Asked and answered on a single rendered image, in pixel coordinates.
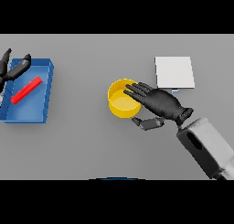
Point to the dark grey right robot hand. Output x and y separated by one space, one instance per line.
161 102

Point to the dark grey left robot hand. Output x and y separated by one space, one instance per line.
12 68

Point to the red beaker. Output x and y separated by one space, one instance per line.
26 90

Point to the pale square measuring scale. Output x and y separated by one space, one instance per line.
174 72

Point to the yellow bowl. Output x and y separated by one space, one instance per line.
122 103

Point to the blue tray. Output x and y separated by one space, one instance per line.
30 102

